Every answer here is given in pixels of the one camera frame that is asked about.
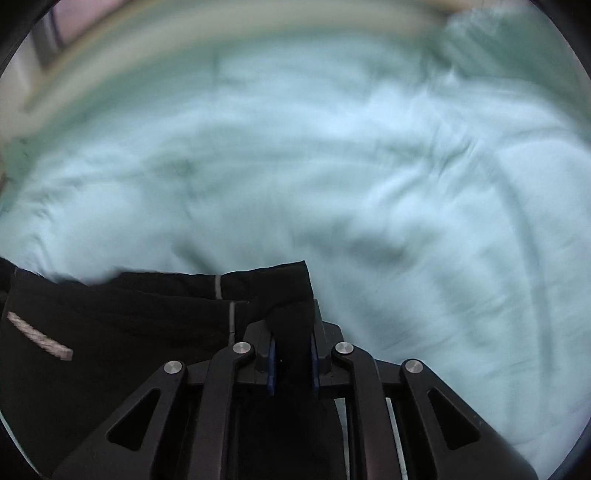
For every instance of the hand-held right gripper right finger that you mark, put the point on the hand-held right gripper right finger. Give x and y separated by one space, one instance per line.
315 369

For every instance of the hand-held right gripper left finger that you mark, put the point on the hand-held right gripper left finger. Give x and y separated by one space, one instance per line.
271 369

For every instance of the black hooded coat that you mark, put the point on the black hooded coat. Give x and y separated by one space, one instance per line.
115 323

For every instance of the light green bed duvet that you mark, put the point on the light green bed duvet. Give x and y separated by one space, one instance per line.
369 184

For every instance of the light green pillow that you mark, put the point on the light green pillow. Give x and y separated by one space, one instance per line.
498 41

